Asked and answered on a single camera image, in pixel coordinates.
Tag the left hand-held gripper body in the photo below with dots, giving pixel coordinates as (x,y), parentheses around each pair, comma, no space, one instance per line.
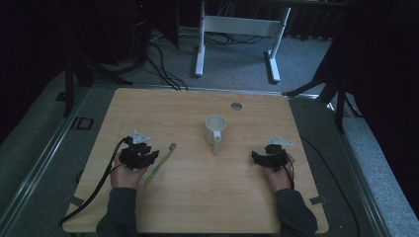
(134,154)

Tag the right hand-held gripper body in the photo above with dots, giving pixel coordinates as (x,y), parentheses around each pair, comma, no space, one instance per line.
(277,154)

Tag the person's left hand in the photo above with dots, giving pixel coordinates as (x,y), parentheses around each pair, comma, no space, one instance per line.
(125,176)

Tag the person's right hand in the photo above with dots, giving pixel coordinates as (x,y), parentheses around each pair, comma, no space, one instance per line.
(280,179)

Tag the green toothbrush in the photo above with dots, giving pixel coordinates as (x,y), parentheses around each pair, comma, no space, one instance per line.
(159,165)

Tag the white cup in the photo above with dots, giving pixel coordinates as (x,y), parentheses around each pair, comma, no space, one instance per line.
(214,131)

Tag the round table grommet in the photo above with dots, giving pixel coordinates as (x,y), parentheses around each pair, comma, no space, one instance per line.
(236,106)

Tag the grey tape strip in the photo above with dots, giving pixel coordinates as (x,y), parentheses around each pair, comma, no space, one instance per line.
(318,200)
(73,200)

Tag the black tripod stand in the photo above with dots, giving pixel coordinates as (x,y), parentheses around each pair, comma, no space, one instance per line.
(329,85)
(84,72)

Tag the white desk frame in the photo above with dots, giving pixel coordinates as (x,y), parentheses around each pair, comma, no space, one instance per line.
(242,25)

